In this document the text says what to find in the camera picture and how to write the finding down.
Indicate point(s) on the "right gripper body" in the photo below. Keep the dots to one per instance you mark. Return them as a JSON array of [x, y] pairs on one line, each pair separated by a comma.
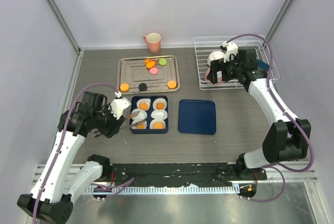
[[230, 71]]

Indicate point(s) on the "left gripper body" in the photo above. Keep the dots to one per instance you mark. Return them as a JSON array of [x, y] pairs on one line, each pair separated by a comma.
[[109, 124]]

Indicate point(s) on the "orange chip cookie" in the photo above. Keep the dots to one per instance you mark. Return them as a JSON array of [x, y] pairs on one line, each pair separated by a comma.
[[141, 126]]

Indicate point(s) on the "orange flower cookie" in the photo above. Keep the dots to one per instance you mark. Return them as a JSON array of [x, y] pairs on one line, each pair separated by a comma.
[[143, 106]]

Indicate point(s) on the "orange sandwich cookie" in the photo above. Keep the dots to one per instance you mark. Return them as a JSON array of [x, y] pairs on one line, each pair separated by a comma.
[[158, 125], [172, 84], [124, 87]]

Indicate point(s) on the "orange swirl cookie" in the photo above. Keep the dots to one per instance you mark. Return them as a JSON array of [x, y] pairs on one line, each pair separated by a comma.
[[160, 106]]

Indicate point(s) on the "metal tongs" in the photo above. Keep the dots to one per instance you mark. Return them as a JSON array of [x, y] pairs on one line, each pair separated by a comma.
[[127, 126]]

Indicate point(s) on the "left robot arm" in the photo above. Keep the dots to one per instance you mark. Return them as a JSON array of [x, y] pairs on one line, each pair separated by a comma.
[[53, 197]]

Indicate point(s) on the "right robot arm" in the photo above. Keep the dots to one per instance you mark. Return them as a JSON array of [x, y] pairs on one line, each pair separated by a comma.
[[288, 136]]

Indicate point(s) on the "white bowl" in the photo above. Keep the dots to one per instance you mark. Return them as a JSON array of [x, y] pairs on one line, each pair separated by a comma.
[[215, 55]]

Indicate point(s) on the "red patterned bowl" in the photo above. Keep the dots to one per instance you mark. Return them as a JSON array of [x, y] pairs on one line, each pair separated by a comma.
[[206, 76]]

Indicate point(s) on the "white paper cup front-left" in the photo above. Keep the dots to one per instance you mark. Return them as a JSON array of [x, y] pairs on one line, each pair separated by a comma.
[[134, 123]]

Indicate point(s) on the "white paper cup middle-left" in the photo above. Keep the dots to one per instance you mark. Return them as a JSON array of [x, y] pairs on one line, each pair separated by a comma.
[[138, 114]]

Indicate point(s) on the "white paper cup back-left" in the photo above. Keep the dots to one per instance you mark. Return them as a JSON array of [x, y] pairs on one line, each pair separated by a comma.
[[147, 100]]

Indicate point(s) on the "navy blue box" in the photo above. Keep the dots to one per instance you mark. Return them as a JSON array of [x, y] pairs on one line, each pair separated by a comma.
[[149, 118]]

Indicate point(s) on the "white paper cup front-right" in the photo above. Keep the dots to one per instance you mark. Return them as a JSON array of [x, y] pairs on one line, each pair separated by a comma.
[[154, 121]]

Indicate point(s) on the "white paper cup middle-right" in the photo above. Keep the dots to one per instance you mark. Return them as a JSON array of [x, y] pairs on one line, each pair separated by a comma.
[[159, 114]]

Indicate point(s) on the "black sandwich cookie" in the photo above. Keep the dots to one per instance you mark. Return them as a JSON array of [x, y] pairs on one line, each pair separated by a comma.
[[142, 87]]

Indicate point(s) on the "green macaron cookie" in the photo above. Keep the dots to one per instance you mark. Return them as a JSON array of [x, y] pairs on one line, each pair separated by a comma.
[[162, 62]]

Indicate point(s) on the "white paper cup back-right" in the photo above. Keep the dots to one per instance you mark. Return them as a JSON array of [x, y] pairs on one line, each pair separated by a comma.
[[160, 100]]

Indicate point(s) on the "navy blue lid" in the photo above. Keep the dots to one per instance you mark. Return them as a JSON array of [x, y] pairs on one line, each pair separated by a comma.
[[197, 117]]

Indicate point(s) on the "steel baking tray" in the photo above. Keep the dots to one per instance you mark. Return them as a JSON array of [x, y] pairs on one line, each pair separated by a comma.
[[132, 70]]

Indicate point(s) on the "pink sandwich cookie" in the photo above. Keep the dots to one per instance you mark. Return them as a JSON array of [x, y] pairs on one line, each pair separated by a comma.
[[153, 70]]

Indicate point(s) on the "orange fish cookie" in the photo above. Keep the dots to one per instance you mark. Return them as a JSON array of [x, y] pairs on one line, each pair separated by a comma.
[[150, 64]]

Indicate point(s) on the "pink mug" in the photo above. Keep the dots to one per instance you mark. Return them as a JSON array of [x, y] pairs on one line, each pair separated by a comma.
[[153, 41]]

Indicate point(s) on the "white wire dish rack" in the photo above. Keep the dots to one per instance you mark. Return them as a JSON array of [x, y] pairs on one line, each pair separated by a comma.
[[251, 47]]

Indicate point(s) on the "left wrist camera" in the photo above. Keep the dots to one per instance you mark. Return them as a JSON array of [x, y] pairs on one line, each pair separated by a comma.
[[119, 105]]

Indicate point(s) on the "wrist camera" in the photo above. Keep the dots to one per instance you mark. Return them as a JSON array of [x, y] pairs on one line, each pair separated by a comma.
[[230, 50], [119, 105]]

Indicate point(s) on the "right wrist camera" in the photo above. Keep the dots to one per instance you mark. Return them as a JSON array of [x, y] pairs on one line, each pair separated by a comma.
[[230, 50]]

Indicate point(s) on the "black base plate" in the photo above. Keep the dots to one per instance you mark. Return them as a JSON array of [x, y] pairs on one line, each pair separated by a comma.
[[206, 174]]

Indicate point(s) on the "white slotted cable duct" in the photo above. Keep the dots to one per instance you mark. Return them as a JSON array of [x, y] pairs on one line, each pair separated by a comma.
[[189, 190]]

